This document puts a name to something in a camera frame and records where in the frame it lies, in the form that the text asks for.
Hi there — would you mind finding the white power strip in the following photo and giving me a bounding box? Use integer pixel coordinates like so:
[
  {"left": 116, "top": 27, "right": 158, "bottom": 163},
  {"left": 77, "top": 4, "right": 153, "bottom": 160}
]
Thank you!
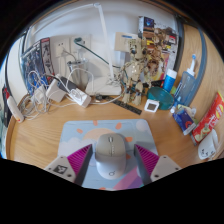
[{"left": 68, "top": 87, "right": 93, "bottom": 109}]

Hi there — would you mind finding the blue spray bottle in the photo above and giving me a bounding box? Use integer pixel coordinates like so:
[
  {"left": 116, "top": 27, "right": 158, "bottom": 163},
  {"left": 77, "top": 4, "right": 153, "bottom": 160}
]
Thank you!
[{"left": 173, "top": 53, "right": 198, "bottom": 108}]

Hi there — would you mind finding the light grey computer mouse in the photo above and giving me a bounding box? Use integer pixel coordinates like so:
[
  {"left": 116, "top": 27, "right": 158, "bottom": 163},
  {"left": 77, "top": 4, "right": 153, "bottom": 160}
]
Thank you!
[{"left": 94, "top": 133, "right": 128, "bottom": 180}]

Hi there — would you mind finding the white desk lamp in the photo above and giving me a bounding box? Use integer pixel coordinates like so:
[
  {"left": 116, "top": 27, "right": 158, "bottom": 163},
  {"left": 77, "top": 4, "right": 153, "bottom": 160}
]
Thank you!
[{"left": 33, "top": 2, "right": 123, "bottom": 97}]

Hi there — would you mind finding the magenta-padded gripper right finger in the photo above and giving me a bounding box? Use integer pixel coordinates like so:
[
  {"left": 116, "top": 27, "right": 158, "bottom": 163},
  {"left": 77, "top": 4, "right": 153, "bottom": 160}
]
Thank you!
[{"left": 133, "top": 143, "right": 183, "bottom": 187}]

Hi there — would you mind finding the robot model kit box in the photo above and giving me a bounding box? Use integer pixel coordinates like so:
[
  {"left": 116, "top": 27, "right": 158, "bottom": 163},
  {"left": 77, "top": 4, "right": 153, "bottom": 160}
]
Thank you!
[{"left": 19, "top": 37, "right": 56, "bottom": 96}]

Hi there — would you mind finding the teal round lid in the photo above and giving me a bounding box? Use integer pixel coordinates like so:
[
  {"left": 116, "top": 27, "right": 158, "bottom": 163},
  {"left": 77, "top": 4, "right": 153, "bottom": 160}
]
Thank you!
[{"left": 147, "top": 86, "right": 175, "bottom": 111}]

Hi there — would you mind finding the black ruler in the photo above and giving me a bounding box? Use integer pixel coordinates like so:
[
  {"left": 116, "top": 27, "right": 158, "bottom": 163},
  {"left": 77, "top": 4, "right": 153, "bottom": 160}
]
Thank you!
[{"left": 111, "top": 99, "right": 143, "bottom": 116}]

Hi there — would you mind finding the small white charger block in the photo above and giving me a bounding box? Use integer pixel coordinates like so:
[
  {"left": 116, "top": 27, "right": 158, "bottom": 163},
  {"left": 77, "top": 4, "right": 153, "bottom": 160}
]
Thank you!
[{"left": 33, "top": 84, "right": 46, "bottom": 104}]

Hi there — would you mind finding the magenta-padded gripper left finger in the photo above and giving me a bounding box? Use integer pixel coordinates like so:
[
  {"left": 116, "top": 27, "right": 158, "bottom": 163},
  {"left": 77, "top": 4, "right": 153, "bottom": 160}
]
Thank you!
[{"left": 43, "top": 143, "right": 94, "bottom": 187}]

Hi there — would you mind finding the colourful figure packaging box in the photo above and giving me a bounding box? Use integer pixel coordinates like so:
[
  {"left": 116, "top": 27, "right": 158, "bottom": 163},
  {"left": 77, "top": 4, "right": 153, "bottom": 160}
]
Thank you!
[{"left": 137, "top": 15, "right": 179, "bottom": 81}]

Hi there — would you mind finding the white red-pump lotion bottle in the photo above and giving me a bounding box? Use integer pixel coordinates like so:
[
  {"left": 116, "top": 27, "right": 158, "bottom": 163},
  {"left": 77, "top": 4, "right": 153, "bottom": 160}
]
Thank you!
[{"left": 2, "top": 84, "right": 25, "bottom": 124}]

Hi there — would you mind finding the dark green-plug cable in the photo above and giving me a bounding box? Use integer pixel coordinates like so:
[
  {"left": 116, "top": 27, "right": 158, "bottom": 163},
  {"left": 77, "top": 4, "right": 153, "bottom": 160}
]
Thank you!
[{"left": 73, "top": 37, "right": 121, "bottom": 69}]

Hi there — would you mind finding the blue white-capped tube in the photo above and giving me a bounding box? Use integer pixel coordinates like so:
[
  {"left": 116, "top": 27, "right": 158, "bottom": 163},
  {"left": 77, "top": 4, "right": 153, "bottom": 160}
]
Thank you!
[{"left": 162, "top": 68, "right": 178, "bottom": 94}]

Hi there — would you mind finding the blue tissue pack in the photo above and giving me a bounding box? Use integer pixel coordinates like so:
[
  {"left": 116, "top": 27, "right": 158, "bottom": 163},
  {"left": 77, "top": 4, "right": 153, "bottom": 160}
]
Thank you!
[{"left": 171, "top": 104, "right": 198, "bottom": 136}]

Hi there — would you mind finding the white box with blue label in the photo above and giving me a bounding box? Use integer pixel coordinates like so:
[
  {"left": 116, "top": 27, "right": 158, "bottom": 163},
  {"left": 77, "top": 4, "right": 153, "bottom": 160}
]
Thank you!
[{"left": 114, "top": 31, "right": 138, "bottom": 53}]

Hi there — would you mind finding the large white power adapter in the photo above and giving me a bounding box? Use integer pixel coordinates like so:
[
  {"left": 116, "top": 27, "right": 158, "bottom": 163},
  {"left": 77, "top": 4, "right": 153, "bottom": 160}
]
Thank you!
[{"left": 45, "top": 78, "right": 68, "bottom": 103}]

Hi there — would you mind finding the white mug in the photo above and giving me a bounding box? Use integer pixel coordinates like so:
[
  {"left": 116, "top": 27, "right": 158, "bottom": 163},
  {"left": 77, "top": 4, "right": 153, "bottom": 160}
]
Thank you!
[{"left": 197, "top": 129, "right": 220, "bottom": 161}]

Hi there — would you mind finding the brown tree figure toy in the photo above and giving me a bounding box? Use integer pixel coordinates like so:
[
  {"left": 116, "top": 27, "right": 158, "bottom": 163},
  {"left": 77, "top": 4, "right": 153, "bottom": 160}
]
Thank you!
[{"left": 120, "top": 38, "right": 158, "bottom": 106}]

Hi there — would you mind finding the cloud print blue mouse pad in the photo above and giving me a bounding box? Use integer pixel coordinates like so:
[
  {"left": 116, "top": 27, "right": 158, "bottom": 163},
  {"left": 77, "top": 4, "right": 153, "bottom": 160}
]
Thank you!
[{"left": 57, "top": 118, "right": 159, "bottom": 191}]

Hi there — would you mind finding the white wall socket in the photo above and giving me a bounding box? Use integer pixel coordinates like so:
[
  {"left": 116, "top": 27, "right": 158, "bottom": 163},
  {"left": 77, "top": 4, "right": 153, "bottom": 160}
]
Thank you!
[
  {"left": 69, "top": 33, "right": 92, "bottom": 54},
  {"left": 49, "top": 35, "right": 71, "bottom": 58}
]

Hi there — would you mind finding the small white square frame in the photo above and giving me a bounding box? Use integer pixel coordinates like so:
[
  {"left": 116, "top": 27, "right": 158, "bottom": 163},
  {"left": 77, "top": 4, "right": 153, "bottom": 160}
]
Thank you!
[{"left": 143, "top": 98, "right": 160, "bottom": 114}]

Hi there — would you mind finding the steel cup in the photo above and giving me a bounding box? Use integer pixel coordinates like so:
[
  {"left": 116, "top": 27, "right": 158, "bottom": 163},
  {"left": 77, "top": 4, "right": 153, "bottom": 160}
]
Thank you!
[{"left": 66, "top": 59, "right": 88, "bottom": 89}]

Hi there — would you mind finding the red snack can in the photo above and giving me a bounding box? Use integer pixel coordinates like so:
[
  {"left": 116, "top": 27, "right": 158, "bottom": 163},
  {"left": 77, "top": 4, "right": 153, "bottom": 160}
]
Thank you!
[{"left": 190, "top": 91, "right": 224, "bottom": 147}]

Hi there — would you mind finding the white charging cable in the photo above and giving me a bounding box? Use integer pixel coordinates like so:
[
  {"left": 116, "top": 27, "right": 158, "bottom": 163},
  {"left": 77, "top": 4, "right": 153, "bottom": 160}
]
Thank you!
[{"left": 19, "top": 68, "right": 88, "bottom": 121}]

